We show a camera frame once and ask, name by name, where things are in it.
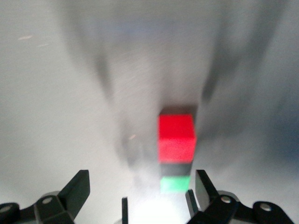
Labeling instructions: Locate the small green cube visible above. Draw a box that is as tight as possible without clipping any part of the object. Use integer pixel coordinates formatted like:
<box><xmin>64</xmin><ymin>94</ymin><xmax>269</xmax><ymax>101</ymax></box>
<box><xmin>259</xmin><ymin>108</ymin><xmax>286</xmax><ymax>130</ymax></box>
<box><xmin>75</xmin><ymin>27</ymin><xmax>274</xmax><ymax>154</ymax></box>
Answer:
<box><xmin>160</xmin><ymin>176</ymin><xmax>191</xmax><ymax>194</ymax></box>

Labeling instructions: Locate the small black cube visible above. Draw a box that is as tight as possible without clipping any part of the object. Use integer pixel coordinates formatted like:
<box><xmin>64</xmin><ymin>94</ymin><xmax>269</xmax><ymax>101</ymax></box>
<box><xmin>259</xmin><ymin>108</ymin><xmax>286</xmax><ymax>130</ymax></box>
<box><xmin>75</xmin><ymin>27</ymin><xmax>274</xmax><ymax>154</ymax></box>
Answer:
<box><xmin>160</xmin><ymin>162</ymin><xmax>192</xmax><ymax>177</ymax></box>

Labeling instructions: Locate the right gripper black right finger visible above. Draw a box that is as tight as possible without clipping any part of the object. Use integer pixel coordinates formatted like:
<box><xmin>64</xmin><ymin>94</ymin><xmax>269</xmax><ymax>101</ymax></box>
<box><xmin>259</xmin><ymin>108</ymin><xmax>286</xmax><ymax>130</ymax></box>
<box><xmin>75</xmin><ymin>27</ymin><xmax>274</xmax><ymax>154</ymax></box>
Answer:
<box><xmin>185</xmin><ymin>169</ymin><xmax>292</xmax><ymax>224</ymax></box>

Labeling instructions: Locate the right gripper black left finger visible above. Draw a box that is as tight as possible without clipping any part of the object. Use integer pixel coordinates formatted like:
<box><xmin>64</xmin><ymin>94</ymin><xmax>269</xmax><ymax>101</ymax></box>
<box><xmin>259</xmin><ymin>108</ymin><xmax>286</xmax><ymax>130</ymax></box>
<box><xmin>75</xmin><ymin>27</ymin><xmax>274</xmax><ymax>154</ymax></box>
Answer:
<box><xmin>0</xmin><ymin>169</ymin><xmax>128</xmax><ymax>224</ymax></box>

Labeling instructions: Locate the dark grey table mat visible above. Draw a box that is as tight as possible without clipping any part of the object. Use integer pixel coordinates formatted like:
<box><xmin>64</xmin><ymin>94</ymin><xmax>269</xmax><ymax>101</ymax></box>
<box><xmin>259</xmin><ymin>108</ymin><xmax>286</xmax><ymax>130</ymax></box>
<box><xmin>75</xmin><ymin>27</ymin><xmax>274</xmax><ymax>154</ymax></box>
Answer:
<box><xmin>0</xmin><ymin>0</ymin><xmax>299</xmax><ymax>224</ymax></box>

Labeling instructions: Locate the small red cube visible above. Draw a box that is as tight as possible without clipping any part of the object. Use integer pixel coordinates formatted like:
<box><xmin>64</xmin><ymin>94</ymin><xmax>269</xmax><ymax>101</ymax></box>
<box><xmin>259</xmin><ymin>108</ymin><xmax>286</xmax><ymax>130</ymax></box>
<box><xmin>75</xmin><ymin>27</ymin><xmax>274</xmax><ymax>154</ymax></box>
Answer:
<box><xmin>158</xmin><ymin>113</ymin><xmax>197</xmax><ymax>164</ymax></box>

